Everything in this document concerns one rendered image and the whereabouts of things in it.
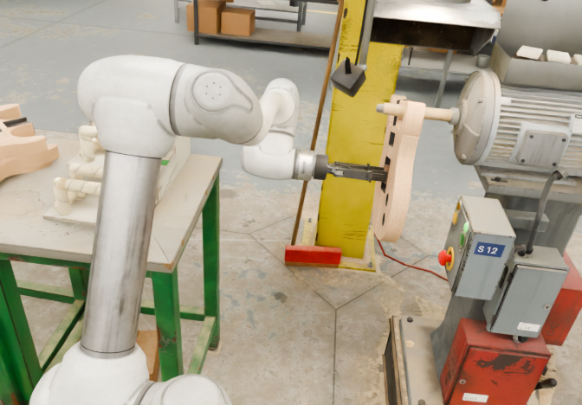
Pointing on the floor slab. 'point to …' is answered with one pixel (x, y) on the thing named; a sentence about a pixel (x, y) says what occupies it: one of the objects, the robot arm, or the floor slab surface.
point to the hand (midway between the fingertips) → (384, 174)
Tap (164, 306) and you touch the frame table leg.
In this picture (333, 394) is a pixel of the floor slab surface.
